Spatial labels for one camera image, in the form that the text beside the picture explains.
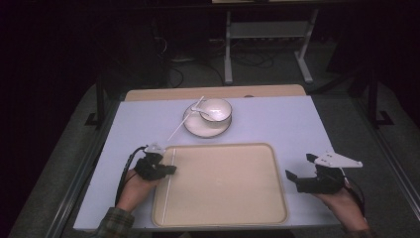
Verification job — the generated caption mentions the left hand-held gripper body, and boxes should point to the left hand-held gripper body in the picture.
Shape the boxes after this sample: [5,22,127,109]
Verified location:
[133,142,166,181]

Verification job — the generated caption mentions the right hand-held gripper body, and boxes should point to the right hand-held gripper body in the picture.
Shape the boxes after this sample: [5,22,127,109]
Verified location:
[295,151,364,195]

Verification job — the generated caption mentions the white chopstick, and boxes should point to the white chopstick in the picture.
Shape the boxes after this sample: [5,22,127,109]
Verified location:
[160,148,177,226]
[167,95,206,142]

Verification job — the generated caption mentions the white plate with dark rim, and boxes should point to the white plate with dark rim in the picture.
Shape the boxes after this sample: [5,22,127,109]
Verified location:
[182,100,233,139]

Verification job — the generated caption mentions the beige plastic tray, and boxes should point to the beige plastic tray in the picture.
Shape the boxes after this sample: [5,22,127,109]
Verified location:
[152,142,290,228]

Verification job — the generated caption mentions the white ceramic spoon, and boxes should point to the white ceramic spoon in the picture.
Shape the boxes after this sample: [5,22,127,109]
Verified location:
[190,106,223,122]

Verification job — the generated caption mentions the white ribbed bowl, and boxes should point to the white ribbed bowl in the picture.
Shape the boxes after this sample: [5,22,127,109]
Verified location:
[198,97,233,124]

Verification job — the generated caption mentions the person's left hand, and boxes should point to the person's left hand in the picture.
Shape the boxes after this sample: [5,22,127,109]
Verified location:
[117,168,162,212]

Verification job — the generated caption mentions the person's right hand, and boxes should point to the person's right hand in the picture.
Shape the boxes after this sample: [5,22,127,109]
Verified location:
[313,185,369,232]

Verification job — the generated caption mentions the black floor stand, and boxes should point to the black floor stand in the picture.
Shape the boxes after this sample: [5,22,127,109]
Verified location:
[367,65,396,129]
[84,73,107,128]

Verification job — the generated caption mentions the grey metal stand with shelf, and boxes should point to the grey metal stand with shelf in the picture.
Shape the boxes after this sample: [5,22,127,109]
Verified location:
[223,9,320,85]

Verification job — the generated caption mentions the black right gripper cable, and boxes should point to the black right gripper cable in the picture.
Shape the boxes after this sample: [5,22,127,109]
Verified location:
[341,177,367,217]

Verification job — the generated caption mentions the metal floor rail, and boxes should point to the metal floor rail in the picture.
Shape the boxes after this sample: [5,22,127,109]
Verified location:
[45,98,123,238]
[350,98,420,214]

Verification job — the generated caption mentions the black floor cables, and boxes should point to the black floor cables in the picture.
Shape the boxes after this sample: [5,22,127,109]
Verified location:
[166,46,276,89]

